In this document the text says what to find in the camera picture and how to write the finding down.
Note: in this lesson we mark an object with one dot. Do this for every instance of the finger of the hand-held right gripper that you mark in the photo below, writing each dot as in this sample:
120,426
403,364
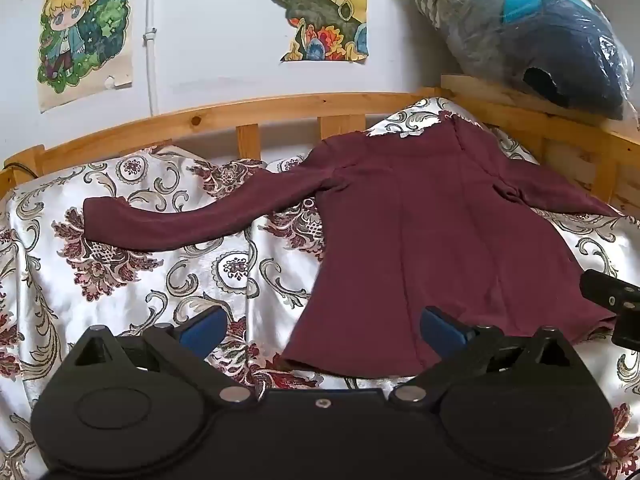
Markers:
607,291

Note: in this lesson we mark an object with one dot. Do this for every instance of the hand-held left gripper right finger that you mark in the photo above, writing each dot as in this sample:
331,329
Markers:
440,332

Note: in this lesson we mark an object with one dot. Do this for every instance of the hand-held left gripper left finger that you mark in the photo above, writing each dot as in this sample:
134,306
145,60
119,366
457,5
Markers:
206,331

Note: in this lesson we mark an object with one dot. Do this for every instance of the maroon long-sleeved shirt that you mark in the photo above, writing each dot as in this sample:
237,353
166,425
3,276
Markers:
425,235

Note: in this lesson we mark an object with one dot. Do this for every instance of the clear plastic bag of clothes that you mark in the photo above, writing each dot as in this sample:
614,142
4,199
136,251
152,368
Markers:
530,35

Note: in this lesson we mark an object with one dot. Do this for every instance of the floral satin bedsheet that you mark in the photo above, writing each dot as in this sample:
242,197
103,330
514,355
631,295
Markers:
150,285

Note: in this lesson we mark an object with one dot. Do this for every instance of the wooden bed frame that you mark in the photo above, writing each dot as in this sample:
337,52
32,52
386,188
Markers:
210,117

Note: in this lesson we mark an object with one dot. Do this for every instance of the white wall conduit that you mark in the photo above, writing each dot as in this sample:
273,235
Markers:
151,50

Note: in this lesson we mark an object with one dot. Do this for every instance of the cartoon figure wall poster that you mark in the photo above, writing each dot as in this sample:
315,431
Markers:
80,25

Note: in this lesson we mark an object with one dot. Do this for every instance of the colourful landscape wall poster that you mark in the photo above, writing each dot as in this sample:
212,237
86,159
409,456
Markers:
320,5

